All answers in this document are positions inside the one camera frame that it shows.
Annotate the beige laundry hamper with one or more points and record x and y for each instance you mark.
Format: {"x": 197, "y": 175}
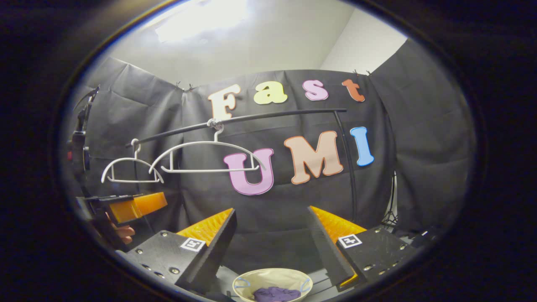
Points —
{"x": 272, "y": 277}

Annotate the black clothes rack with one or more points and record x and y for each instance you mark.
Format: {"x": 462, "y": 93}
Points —
{"x": 293, "y": 112}

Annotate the purple knit cardigan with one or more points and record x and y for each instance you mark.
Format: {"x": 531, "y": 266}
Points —
{"x": 277, "y": 294}

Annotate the black tripod stand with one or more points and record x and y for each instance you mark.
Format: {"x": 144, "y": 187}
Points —
{"x": 392, "y": 209}

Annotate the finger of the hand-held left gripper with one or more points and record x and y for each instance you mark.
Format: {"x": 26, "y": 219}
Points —
{"x": 138, "y": 205}

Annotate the white plastic hanger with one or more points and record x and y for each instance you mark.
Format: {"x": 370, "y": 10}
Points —
{"x": 201, "y": 170}
{"x": 134, "y": 181}

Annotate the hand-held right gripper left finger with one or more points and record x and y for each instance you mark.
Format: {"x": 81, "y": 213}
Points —
{"x": 218, "y": 247}

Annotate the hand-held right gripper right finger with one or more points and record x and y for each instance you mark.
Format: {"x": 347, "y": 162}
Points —
{"x": 325, "y": 247}

